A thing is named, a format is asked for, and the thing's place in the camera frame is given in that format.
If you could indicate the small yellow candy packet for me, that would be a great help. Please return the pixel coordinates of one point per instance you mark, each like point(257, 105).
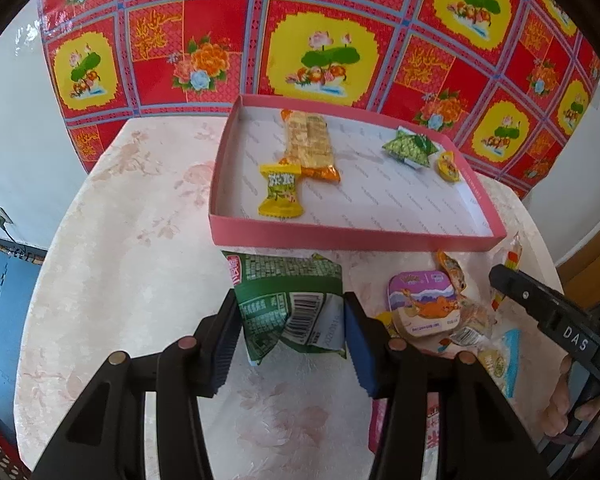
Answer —
point(279, 190)

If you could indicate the person's right hand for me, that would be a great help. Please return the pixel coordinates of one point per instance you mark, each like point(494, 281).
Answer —
point(560, 400)

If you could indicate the green pea snack packet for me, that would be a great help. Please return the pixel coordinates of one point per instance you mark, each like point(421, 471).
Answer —
point(410, 147)

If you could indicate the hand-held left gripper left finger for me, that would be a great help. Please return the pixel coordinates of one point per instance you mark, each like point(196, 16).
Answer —
point(225, 345)

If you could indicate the brown wooden door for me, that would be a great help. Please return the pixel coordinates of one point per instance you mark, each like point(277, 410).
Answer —
point(587, 240)

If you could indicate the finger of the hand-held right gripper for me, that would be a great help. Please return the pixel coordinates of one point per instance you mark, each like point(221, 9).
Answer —
point(517, 290)

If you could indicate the white wall socket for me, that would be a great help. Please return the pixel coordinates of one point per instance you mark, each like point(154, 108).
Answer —
point(1, 216)

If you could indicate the green barcode snack packet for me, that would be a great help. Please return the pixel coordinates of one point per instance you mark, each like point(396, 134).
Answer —
point(270, 305)

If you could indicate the purple lid pudding cup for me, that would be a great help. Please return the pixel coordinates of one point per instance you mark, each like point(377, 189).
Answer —
point(422, 302)

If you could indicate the red floral printed wall cloth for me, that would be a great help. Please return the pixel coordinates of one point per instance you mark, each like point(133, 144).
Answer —
point(220, 20)

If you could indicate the pink shallow cardboard box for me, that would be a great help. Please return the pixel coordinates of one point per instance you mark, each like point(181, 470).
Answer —
point(380, 200)

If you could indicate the pink checkered snack packet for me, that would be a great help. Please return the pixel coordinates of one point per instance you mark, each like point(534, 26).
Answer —
point(380, 420)

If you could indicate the small orange jelly cup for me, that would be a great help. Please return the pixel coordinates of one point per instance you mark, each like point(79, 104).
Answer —
point(448, 165)

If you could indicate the dark dotted mat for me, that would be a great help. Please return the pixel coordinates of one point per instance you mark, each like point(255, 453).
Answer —
point(0, 457)

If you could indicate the blue-edged clear cake packet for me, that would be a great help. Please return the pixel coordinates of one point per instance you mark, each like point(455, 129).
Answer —
point(502, 360)

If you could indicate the orange clear biscuit packet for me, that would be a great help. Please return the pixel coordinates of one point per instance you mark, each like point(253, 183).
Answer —
point(307, 140)

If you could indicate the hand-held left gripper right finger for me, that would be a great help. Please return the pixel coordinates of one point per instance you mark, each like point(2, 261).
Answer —
point(362, 345)

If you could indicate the blue foam floor mat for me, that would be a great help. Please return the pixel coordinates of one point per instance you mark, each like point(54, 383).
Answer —
point(5, 310)

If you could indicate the colourful twisted wrapper candy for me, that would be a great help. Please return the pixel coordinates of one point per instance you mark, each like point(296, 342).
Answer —
point(511, 259)

